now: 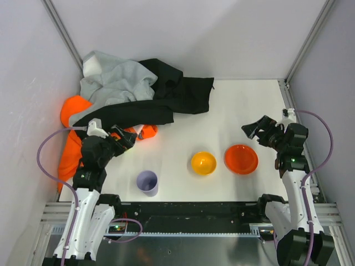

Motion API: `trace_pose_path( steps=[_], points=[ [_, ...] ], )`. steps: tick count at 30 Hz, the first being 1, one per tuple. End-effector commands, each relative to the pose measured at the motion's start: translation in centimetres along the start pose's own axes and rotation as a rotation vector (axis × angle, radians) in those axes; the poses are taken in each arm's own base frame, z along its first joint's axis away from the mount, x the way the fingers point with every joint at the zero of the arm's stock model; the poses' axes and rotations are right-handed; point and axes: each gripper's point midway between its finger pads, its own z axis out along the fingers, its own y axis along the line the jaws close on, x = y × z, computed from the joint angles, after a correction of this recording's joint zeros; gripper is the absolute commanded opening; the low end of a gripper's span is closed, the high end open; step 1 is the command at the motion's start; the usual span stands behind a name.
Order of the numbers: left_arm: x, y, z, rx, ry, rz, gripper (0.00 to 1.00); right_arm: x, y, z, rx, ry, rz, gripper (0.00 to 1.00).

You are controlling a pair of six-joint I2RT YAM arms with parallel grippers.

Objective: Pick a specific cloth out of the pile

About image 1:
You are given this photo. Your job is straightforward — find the orange cloth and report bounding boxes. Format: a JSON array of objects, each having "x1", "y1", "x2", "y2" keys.
[{"x1": 58, "y1": 95, "x2": 158, "y2": 182}]

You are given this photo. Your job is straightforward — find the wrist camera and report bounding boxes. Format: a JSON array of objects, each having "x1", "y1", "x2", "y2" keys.
[
  {"x1": 87, "y1": 119, "x2": 109, "y2": 139},
  {"x1": 278, "y1": 108, "x2": 297, "y2": 128}
]

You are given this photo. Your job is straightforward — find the lilac cup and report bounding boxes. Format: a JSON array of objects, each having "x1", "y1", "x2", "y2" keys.
[{"x1": 136, "y1": 170, "x2": 158, "y2": 197}]

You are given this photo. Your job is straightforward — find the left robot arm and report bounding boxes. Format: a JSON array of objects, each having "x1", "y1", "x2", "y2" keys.
[{"x1": 42, "y1": 121, "x2": 137, "y2": 265}]

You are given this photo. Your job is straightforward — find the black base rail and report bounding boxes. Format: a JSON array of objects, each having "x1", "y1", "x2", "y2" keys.
[{"x1": 114, "y1": 201, "x2": 270, "y2": 234}]

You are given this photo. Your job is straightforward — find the orange bowl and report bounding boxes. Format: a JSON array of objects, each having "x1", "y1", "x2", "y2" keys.
[{"x1": 224, "y1": 144, "x2": 258, "y2": 175}]

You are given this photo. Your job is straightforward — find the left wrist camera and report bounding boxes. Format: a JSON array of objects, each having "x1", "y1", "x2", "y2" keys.
[{"x1": 87, "y1": 119, "x2": 109, "y2": 139}]

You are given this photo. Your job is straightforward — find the black cloth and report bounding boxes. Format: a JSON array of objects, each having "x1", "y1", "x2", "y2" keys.
[{"x1": 73, "y1": 58, "x2": 214, "y2": 130}]

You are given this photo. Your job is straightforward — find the grey hoodie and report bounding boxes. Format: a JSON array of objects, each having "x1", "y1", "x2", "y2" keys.
[{"x1": 69, "y1": 51, "x2": 158, "y2": 126}]

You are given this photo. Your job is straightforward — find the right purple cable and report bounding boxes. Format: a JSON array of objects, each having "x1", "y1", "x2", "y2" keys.
[{"x1": 273, "y1": 110, "x2": 333, "y2": 266}]

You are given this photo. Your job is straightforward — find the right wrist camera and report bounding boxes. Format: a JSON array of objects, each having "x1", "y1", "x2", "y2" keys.
[{"x1": 278, "y1": 108, "x2": 297, "y2": 128}]

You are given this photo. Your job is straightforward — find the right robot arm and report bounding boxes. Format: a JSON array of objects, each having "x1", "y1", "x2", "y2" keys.
[{"x1": 242, "y1": 116, "x2": 334, "y2": 265}]

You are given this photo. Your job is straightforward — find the yellow bowl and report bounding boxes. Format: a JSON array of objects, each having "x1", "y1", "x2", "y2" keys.
[{"x1": 191, "y1": 151, "x2": 217, "y2": 176}]

